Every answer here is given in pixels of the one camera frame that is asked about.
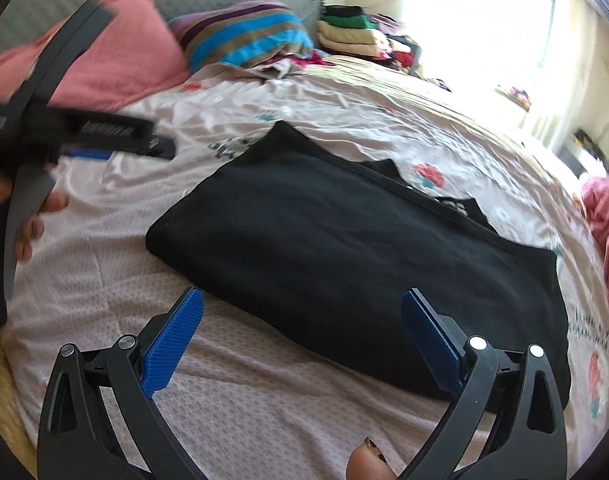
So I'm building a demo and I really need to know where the beige fuzzy rug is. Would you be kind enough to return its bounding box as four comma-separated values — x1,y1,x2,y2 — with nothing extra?
0,329,41,477

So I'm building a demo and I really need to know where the white curtain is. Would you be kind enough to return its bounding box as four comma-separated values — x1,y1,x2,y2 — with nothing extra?
524,0,576,142

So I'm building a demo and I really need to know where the strawberry print bed sheet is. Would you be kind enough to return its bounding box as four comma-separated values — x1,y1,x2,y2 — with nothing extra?
0,54,609,480

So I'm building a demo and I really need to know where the pink quilted pillow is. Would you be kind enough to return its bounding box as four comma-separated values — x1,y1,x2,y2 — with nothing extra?
0,0,192,112

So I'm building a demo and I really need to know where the crumpled red and purple cloth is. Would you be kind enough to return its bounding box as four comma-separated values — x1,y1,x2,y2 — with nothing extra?
254,49,336,79

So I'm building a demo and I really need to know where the white side table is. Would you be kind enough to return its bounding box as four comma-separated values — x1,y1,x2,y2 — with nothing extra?
559,129,609,179

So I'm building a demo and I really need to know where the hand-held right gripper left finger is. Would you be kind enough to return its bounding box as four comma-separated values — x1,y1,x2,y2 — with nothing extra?
37,286,208,480

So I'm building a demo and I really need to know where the black shirt with orange patches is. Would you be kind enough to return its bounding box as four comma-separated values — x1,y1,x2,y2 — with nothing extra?
145,120,573,412

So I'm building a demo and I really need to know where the striped pillow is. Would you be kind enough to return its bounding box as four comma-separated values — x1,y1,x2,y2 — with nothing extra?
167,1,316,74

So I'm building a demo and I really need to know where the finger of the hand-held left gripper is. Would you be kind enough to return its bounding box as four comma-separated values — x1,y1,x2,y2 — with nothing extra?
63,132,178,161

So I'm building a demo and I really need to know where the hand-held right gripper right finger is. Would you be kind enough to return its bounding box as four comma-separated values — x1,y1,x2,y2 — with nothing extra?
400,287,567,480

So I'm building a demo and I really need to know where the person's right hand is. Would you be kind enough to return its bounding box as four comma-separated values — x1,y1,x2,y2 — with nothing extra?
345,436,398,480

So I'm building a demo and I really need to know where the pile of folded clothes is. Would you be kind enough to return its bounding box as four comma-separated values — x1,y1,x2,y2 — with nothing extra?
316,4,426,75

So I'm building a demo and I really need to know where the person's left hand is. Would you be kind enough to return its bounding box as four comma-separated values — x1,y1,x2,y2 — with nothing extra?
0,170,71,261

